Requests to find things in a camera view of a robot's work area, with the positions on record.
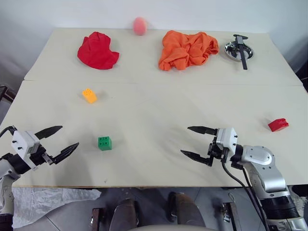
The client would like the dark brown rounded shape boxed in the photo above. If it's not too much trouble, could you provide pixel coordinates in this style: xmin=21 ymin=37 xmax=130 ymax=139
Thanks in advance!
xmin=167 ymin=191 xmax=207 ymax=228
xmin=110 ymin=198 xmax=141 ymax=229

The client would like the dark object beside table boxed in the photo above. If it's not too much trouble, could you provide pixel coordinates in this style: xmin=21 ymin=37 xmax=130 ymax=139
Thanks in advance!
xmin=295 ymin=63 xmax=308 ymax=93

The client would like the metal bracket with bar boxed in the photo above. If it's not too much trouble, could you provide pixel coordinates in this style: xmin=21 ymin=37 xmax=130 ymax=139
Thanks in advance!
xmin=221 ymin=202 xmax=242 ymax=231

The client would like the pink peach toy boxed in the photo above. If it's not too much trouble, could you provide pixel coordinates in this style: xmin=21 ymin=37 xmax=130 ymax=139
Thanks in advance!
xmin=132 ymin=16 xmax=148 ymax=37

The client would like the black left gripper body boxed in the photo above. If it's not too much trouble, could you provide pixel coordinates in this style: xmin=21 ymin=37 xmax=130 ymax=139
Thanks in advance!
xmin=29 ymin=143 xmax=54 ymax=169

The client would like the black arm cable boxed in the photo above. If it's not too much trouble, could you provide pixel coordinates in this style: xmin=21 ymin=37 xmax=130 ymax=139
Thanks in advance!
xmin=0 ymin=125 xmax=18 ymax=138
xmin=221 ymin=160 xmax=270 ymax=231

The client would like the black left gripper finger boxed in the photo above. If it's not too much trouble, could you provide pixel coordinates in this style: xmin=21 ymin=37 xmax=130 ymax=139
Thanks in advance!
xmin=49 ymin=142 xmax=80 ymax=166
xmin=34 ymin=125 xmax=64 ymax=140

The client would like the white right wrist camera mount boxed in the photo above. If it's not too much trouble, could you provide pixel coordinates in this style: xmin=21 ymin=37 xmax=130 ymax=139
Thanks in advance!
xmin=215 ymin=127 xmax=239 ymax=155

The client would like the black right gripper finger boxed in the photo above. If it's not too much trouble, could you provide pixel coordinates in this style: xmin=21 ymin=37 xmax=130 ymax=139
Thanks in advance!
xmin=180 ymin=149 xmax=214 ymax=167
xmin=187 ymin=125 xmax=218 ymax=137

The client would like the dark brown wooden bar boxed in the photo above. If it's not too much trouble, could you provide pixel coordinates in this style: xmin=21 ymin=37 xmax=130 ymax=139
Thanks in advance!
xmin=91 ymin=207 xmax=107 ymax=231

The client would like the red toy brick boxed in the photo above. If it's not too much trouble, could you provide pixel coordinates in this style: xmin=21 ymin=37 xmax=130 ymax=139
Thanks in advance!
xmin=268 ymin=117 xmax=290 ymax=132

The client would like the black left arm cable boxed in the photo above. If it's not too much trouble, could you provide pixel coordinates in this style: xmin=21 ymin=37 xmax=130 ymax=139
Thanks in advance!
xmin=0 ymin=125 xmax=18 ymax=138

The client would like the white crumpled plastic sheet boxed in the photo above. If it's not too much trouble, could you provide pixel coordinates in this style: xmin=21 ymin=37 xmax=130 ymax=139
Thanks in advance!
xmin=11 ymin=187 xmax=102 ymax=230

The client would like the black vernier caliper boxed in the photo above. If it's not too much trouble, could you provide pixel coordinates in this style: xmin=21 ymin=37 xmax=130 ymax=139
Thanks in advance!
xmin=233 ymin=34 xmax=250 ymax=71

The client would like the red crumpled cloth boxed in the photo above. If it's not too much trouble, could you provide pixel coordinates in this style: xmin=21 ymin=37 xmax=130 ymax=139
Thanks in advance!
xmin=77 ymin=31 xmax=120 ymax=71

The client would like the dark chair at edge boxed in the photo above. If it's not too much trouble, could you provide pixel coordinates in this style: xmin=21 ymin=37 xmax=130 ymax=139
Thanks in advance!
xmin=0 ymin=84 xmax=15 ymax=103

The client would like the orange toy brick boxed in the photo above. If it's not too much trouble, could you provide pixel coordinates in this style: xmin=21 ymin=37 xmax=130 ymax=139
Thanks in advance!
xmin=82 ymin=88 xmax=98 ymax=105

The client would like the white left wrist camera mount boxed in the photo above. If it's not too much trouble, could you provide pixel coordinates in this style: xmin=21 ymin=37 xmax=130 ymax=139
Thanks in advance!
xmin=12 ymin=130 xmax=40 ymax=169

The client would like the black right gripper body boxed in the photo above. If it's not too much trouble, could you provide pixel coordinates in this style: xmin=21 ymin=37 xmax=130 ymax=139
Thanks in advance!
xmin=207 ymin=135 xmax=232 ymax=167

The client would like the orange crumpled cloth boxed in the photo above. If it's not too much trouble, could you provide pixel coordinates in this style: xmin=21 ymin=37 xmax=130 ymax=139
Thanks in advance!
xmin=158 ymin=30 xmax=220 ymax=71

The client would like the round metal bowl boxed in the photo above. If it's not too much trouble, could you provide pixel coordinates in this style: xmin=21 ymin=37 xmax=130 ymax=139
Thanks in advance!
xmin=223 ymin=40 xmax=256 ymax=62

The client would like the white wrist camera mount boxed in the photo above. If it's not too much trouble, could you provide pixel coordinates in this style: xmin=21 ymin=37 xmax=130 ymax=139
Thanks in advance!
xmin=12 ymin=130 xmax=40 ymax=169
xmin=215 ymin=127 xmax=239 ymax=155

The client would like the green toy brick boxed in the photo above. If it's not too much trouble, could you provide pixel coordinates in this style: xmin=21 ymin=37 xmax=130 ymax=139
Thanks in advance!
xmin=97 ymin=136 xmax=113 ymax=152

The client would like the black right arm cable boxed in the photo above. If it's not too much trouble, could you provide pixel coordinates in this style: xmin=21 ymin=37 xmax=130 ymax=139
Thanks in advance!
xmin=221 ymin=160 xmax=270 ymax=231

